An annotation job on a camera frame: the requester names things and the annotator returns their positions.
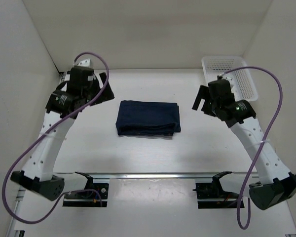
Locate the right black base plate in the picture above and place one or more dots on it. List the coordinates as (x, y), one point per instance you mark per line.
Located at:
(208, 198)

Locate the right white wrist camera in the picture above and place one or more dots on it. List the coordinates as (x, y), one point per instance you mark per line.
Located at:
(227, 78)

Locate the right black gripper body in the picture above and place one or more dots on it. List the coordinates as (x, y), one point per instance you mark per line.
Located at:
(213, 107)

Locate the white perforated plastic basket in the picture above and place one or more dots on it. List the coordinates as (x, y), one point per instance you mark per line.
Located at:
(244, 85)

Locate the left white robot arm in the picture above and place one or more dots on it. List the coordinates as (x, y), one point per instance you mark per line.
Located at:
(37, 174)

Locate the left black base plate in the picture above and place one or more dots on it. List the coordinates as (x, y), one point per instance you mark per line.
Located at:
(90, 198)

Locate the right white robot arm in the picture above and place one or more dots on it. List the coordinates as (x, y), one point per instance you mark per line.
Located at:
(276, 182)

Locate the aluminium frame rail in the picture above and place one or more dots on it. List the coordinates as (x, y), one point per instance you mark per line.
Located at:
(151, 180)

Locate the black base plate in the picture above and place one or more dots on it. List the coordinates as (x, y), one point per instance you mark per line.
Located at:
(90, 198)
(208, 198)

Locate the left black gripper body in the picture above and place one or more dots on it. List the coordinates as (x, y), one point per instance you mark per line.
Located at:
(91, 93)

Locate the dark blue denim trousers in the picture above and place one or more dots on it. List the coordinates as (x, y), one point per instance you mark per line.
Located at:
(137, 118)

